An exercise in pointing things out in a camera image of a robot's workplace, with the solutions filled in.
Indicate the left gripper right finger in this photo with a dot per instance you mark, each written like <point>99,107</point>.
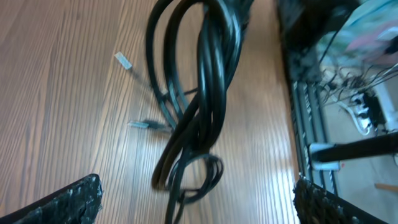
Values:
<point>314,204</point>

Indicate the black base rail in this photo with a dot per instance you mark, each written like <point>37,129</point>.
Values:
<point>303,72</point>

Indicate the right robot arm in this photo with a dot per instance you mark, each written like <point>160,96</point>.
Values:
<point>325,156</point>

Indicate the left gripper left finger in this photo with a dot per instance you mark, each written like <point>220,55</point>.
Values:
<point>77,203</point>

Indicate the white power strip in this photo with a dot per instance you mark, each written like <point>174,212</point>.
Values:
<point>359,113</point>

